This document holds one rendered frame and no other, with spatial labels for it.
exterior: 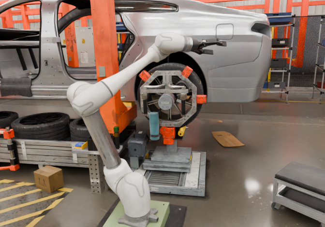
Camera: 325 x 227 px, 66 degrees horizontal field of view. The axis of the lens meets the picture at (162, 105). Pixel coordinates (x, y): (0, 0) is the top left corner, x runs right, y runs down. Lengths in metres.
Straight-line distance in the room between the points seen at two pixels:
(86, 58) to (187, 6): 4.96
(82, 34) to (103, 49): 5.04
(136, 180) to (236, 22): 1.84
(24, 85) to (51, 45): 0.63
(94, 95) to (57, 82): 2.04
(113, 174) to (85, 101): 0.55
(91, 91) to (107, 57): 1.11
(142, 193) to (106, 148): 0.33
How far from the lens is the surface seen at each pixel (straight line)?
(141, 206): 1.49
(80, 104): 1.22
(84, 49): 7.33
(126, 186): 1.45
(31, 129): 3.17
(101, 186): 2.55
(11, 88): 3.60
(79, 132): 2.85
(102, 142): 1.48
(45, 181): 2.74
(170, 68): 2.40
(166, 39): 1.41
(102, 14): 2.33
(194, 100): 2.34
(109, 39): 2.30
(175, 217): 1.71
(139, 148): 2.59
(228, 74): 2.67
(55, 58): 3.21
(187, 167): 2.61
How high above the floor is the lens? 1.35
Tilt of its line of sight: 13 degrees down
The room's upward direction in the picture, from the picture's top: 2 degrees counter-clockwise
